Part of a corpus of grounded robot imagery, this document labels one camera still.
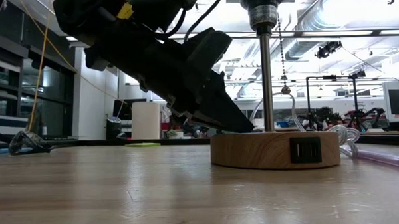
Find green sticky note pad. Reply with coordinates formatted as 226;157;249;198
124;142;162;149

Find clear safety glasses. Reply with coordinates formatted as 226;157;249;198
7;129;56;157

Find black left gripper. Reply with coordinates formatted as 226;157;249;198
83;25;255;139

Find yellow cable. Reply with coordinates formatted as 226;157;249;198
17;0;83;133

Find yellow tape tag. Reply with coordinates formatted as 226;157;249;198
115;1;135;21

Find wooden base table lamp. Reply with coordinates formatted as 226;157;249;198
205;0;342;173

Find black ceiling camera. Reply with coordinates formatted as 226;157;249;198
314;40;343;60

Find black background robot rig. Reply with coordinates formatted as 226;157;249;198
297;71;392;136

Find black waste bin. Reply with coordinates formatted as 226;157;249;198
105;116;124;140

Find translucent light purple pen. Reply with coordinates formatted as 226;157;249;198
340;144;399;175

